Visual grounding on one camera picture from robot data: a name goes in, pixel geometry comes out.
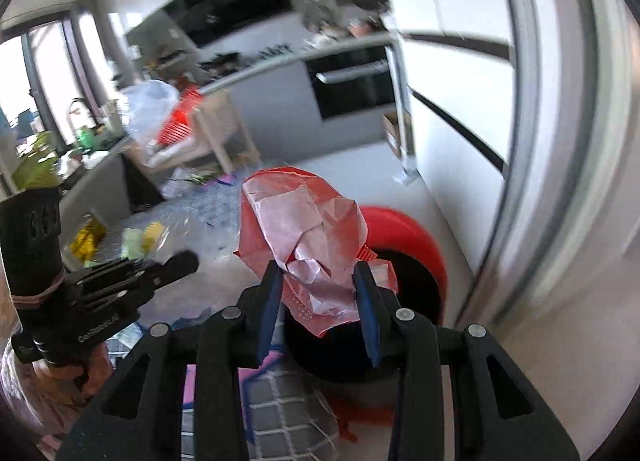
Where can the red paper wrapper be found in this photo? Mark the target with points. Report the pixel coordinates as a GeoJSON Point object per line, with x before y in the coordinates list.
{"type": "Point", "coordinates": [316, 236]}

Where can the built-in black oven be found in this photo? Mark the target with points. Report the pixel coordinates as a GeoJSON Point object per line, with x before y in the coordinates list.
{"type": "Point", "coordinates": [351, 82]}

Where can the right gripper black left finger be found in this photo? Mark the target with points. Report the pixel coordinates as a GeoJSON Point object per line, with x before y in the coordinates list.
{"type": "Point", "coordinates": [137, 415]}

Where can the green plastic colander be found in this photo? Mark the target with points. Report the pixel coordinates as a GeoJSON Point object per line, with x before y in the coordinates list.
{"type": "Point", "coordinates": [38, 167]}

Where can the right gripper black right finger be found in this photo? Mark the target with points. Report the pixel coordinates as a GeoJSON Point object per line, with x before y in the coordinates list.
{"type": "Point", "coordinates": [498, 414]}

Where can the grey checkered star rug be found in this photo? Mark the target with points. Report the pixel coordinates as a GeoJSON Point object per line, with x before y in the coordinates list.
{"type": "Point", "coordinates": [286, 417]}

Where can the small cardboard box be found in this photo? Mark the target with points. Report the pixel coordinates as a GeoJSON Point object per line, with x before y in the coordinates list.
{"type": "Point", "coordinates": [392, 132]}

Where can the black kitchen faucet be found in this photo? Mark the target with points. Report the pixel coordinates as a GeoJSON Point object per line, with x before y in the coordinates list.
{"type": "Point", "coordinates": [80, 116]}

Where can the green plastic bag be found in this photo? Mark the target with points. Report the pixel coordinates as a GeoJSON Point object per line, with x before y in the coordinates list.
{"type": "Point", "coordinates": [132, 244]}

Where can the clear plastic bag on chair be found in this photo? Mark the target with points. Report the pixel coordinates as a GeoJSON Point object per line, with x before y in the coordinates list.
{"type": "Point", "coordinates": [147, 105]}

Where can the red plastic basket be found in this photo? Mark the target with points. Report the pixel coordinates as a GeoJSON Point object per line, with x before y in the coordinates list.
{"type": "Point", "coordinates": [178, 127]}

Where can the beige wooden chair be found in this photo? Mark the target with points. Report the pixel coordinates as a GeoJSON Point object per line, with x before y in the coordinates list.
{"type": "Point", "coordinates": [215, 122]}

